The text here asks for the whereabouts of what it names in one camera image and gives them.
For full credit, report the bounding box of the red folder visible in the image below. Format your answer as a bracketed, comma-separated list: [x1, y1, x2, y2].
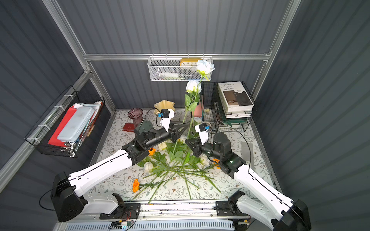
[48, 107, 77, 147]

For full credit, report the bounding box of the black wire desk organizer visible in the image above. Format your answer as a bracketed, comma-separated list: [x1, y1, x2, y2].
[201, 81, 254, 134]

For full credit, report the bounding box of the red wallet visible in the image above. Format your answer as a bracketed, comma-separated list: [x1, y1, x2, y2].
[122, 123, 135, 132]

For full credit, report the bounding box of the white wire wall basket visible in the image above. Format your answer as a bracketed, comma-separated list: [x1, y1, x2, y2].
[147, 56, 214, 82]

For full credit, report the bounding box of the orange flower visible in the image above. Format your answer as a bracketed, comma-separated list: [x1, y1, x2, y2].
[132, 179, 140, 193]
[212, 158, 220, 169]

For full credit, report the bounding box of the orange flower lower left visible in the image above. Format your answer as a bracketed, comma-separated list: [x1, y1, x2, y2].
[132, 179, 140, 193]

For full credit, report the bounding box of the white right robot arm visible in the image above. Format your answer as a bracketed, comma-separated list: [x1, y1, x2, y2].
[185, 133, 312, 231]

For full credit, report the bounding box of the yellow ruffled vase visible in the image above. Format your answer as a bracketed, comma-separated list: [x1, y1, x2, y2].
[154, 100, 176, 114]

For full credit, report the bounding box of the black wire wall basket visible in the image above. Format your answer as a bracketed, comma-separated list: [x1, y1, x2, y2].
[25, 87, 105, 158]

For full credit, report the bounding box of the grey flat card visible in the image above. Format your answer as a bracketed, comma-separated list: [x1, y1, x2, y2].
[241, 142, 255, 171]

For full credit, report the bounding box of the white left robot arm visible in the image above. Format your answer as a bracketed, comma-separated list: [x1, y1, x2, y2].
[50, 125, 183, 222]

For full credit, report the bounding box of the white plastic case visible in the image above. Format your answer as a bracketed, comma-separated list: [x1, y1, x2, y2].
[57, 106, 94, 142]

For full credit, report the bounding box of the white rose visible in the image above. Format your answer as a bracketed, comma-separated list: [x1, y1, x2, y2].
[183, 80, 201, 138]
[170, 60, 216, 162]

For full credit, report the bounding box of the purple glass vase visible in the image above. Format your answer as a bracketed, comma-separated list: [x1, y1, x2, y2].
[128, 108, 143, 128]

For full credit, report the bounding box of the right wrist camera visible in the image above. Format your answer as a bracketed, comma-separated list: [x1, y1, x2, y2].
[195, 122, 210, 145]

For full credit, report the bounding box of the white hardcover book stack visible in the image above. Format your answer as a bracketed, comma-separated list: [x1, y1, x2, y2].
[217, 81, 254, 119]

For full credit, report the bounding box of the orange flower right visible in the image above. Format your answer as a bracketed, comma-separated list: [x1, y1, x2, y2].
[212, 158, 220, 169]

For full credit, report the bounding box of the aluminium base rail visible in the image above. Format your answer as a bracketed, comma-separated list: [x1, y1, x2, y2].
[54, 199, 301, 231]

